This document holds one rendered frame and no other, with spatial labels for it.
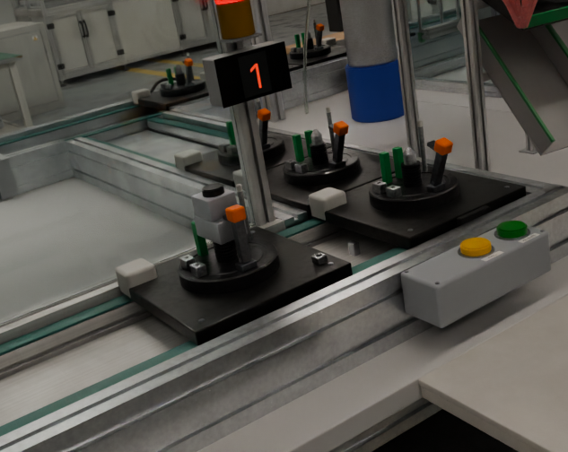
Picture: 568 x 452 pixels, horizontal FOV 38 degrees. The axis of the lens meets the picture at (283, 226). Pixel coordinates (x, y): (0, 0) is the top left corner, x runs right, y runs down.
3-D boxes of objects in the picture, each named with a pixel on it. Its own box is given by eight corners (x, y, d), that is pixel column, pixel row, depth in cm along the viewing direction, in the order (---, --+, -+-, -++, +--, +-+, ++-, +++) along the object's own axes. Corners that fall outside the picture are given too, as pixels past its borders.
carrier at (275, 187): (417, 173, 145) (409, 105, 140) (309, 217, 133) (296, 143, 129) (335, 155, 164) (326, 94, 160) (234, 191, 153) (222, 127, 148)
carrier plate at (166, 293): (353, 275, 109) (351, 261, 108) (198, 346, 98) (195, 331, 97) (258, 237, 129) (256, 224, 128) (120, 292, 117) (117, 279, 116)
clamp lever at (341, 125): (345, 161, 143) (349, 125, 138) (336, 165, 142) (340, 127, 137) (332, 152, 145) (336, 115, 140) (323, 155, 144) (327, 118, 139)
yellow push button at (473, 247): (498, 255, 107) (497, 240, 107) (476, 265, 105) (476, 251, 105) (476, 247, 110) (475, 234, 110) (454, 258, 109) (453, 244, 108)
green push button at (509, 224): (534, 237, 111) (533, 223, 110) (513, 247, 109) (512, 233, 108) (511, 230, 114) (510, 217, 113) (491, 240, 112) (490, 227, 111)
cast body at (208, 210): (249, 234, 109) (239, 185, 107) (221, 246, 107) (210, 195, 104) (215, 222, 116) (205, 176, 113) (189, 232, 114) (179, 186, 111)
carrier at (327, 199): (527, 197, 125) (521, 118, 121) (410, 251, 114) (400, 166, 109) (418, 174, 145) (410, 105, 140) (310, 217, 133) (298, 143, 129)
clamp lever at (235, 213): (256, 259, 107) (244, 205, 104) (242, 265, 106) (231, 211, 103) (241, 254, 110) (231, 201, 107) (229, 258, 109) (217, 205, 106)
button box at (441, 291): (552, 270, 112) (550, 229, 110) (441, 329, 102) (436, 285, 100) (512, 258, 118) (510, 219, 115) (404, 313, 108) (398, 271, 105)
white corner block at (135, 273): (161, 290, 116) (155, 264, 114) (133, 301, 113) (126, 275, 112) (148, 281, 119) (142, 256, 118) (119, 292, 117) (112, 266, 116)
